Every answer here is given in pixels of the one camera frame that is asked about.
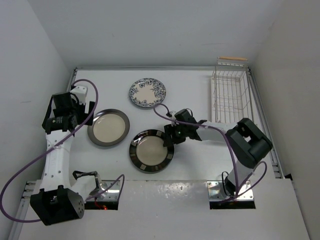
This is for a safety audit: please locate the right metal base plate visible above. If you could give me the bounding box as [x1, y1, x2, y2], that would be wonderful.
[207, 180, 256, 210]

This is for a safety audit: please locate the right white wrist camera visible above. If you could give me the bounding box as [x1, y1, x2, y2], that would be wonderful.
[166, 111, 176, 119]

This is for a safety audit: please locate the brown rim cream plate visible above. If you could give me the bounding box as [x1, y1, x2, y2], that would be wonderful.
[87, 108, 130, 147]

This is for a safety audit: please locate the back aluminium frame rail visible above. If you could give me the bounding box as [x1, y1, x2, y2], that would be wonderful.
[75, 65, 215, 71]

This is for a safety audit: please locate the checkered rim dark plate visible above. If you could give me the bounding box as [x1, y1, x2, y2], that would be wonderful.
[129, 129, 175, 174]

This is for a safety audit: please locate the metal base plate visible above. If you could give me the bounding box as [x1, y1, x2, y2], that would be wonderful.
[84, 179, 123, 211]
[207, 180, 256, 210]

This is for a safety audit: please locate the left aluminium frame rail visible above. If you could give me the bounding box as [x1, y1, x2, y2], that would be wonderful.
[9, 68, 77, 240]

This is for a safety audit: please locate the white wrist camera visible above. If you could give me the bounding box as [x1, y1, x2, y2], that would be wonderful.
[166, 111, 176, 119]
[70, 85, 88, 105]

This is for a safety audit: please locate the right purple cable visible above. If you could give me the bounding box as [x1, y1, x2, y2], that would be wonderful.
[152, 103, 269, 202]

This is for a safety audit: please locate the purple cable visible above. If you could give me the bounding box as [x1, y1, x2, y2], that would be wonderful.
[152, 103, 269, 202]
[0, 78, 126, 223]

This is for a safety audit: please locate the blue floral plate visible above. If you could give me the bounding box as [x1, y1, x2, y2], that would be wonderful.
[129, 78, 167, 109]

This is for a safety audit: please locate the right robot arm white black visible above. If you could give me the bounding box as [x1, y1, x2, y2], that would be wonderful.
[163, 108, 273, 199]

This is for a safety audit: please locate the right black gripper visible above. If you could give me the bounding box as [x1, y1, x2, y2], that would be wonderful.
[164, 123, 188, 147]

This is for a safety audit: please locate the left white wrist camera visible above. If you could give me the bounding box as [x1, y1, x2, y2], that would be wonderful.
[70, 85, 88, 105]

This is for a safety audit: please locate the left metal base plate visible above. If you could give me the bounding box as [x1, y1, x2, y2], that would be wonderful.
[84, 179, 123, 211]

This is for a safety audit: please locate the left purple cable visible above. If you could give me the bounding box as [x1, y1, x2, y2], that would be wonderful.
[0, 78, 126, 223]

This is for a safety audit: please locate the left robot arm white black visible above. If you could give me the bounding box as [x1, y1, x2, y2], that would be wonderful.
[30, 87, 100, 226]

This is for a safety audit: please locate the white wire dish rack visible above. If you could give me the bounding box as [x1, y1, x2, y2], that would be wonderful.
[210, 56, 254, 124]

